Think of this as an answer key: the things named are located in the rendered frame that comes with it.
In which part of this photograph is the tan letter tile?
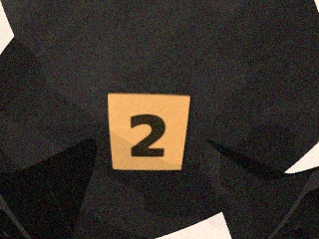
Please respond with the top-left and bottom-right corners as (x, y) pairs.
(108, 92), (191, 170)

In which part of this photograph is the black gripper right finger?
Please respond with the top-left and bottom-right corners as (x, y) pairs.
(202, 140), (319, 239)

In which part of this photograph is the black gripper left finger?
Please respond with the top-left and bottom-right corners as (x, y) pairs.
(0, 139), (97, 239)

